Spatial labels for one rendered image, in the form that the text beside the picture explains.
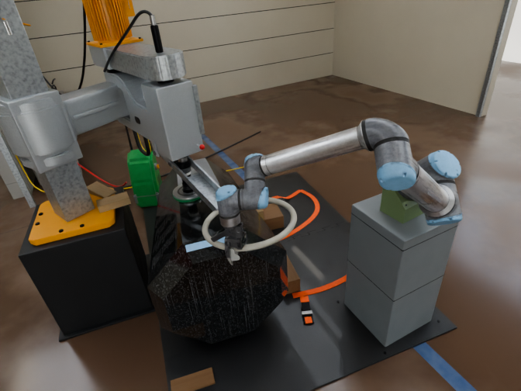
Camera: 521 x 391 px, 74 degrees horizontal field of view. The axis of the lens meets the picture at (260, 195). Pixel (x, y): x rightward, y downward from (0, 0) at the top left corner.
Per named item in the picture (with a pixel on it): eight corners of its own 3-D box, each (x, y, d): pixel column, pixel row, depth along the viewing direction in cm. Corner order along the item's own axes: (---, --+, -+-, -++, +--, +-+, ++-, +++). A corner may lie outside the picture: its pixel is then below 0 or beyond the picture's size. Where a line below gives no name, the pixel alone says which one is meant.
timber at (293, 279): (300, 290, 257) (300, 278, 250) (284, 295, 254) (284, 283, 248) (286, 264, 281) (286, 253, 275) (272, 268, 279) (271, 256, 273)
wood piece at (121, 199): (100, 213, 225) (97, 207, 222) (98, 206, 233) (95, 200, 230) (131, 203, 232) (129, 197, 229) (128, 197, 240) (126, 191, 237)
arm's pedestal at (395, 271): (387, 276, 264) (402, 178, 220) (443, 323, 225) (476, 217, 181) (333, 302, 247) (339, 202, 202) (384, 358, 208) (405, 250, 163)
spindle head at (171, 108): (147, 150, 225) (128, 79, 202) (177, 139, 236) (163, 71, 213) (173, 166, 201) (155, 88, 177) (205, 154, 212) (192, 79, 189)
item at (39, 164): (15, 179, 192) (-23, 106, 170) (27, 156, 220) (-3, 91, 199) (81, 165, 201) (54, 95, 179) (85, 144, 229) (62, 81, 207)
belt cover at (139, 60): (95, 70, 240) (87, 44, 231) (130, 63, 253) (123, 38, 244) (155, 92, 175) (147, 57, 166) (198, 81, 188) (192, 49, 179)
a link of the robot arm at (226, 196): (236, 192, 140) (212, 194, 141) (239, 219, 146) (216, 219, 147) (239, 182, 148) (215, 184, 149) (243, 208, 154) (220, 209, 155)
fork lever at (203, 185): (151, 153, 226) (150, 147, 223) (177, 144, 236) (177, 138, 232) (211, 217, 190) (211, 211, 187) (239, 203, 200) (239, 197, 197)
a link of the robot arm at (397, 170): (459, 188, 164) (408, 129, 109) (467, 224, 159) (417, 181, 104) (425, 195, 173) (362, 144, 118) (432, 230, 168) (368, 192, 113)
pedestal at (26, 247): (59, 342, 235) (10, 261, 197) (69, 278, 289) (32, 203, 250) (157, 310, 252) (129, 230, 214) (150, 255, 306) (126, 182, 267)
